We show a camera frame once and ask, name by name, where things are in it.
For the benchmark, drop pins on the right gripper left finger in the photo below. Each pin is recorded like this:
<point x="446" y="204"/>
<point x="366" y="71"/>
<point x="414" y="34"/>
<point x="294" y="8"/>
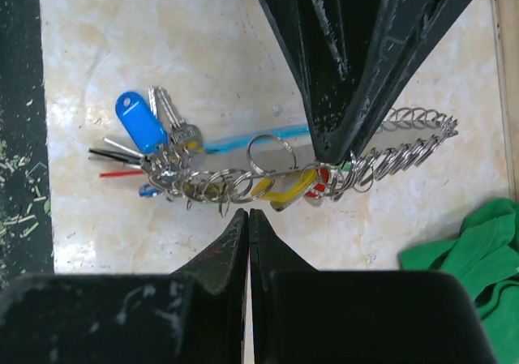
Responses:
<point x="195" y="314"/>

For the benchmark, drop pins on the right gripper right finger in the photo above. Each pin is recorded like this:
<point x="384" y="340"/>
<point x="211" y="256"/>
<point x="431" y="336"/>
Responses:
<point x="303" y="315"/>

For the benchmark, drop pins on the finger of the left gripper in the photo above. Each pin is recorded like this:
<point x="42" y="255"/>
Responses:
<point x="405" y="32"/>
<point x="325" y="44"/>

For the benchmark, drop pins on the large keyring with blue handle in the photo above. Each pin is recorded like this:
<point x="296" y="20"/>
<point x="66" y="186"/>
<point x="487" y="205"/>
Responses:
<point x="172" y="154"/>

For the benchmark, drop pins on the yellow tag key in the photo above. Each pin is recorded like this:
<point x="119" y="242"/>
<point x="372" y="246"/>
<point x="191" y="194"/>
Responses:
<point x="282" y="191"/>

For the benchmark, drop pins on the wooden clothes rack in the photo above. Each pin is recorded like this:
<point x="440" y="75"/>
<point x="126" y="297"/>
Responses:
<point x="505" y="18"/>

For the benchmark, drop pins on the green cloth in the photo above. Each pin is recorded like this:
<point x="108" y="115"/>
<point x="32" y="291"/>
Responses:
<point x="484" y="258"/>

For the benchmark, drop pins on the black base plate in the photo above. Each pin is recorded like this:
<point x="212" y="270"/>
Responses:
<point x="26" y="226"/>

